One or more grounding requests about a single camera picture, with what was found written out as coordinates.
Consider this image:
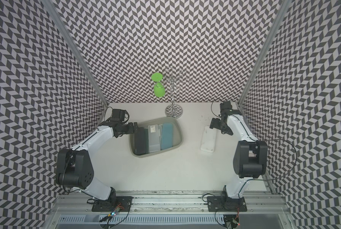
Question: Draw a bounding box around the black pencil case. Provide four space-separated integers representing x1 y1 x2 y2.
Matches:
134 127 146 156

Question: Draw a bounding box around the white pencil case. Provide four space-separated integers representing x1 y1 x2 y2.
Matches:
200 126 217 154

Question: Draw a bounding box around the long frosted pencil case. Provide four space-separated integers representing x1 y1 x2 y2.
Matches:
148 124 161 153

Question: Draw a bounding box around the light blue ribbed pencil case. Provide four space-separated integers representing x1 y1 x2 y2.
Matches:
160 123 173 150

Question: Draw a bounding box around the grey storage box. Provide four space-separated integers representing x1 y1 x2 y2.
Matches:
129 117 183 157

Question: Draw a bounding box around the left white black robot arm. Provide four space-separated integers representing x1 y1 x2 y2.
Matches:
56 109 138 205

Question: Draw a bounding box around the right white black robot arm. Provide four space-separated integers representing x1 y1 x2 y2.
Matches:
210 101 267 204

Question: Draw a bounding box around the chrome cup tree stand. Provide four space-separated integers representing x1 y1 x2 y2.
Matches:
163 67 191 119

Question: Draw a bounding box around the green plastic goblet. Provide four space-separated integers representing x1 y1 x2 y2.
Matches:
151 73 165 98

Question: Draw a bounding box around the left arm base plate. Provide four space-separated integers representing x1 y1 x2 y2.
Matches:
87 196 133 212

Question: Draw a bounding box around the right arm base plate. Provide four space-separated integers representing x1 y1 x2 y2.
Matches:
206 196 247 212

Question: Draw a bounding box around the aluminium front rail frame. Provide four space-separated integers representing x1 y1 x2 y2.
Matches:
43 191 296 229

